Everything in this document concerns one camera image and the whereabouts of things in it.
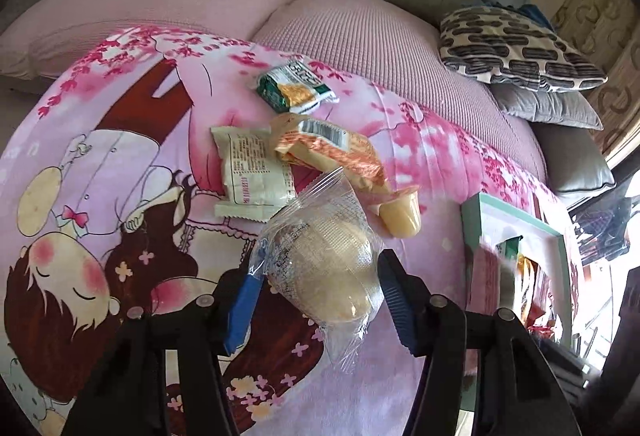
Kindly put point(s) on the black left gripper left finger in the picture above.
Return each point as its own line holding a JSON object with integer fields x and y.
{"x": 126, "y": 392}

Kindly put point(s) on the yellow jelly cup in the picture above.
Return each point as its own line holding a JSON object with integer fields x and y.
{"x": 401, "y": 215}

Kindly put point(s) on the clear bag yellow bread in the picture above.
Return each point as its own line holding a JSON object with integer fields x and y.
{"x": 320, "y": 253}

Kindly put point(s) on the cream white snack packet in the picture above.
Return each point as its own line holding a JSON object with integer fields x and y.
{"x": 257, "y": 183}

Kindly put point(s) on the orange gold long snack packet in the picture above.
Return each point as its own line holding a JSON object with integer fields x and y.
{"x": 323, "y": 146}

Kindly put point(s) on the pink snack packet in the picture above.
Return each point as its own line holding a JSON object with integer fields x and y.
{"x": 485, "y": 281}

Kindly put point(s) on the green mung bean cake packet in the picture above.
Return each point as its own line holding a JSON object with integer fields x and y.
{"x": 509, "y": 249}

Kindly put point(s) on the white tray green rim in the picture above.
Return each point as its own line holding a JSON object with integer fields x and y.
{"x": 516, "y": 390}

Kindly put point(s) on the grey pillow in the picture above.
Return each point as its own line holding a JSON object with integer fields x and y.
{"x": 567, "y": 109}

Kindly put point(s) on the green white small snack packet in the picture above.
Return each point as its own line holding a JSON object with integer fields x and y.
{"x": 293, "y": 87}

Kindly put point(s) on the black white patterned pillow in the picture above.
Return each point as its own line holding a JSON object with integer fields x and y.
{"x": 494, "y": 45}

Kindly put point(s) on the pink checked sofa cover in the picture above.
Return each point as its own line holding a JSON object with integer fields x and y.
{"x": 372, "y": 38}

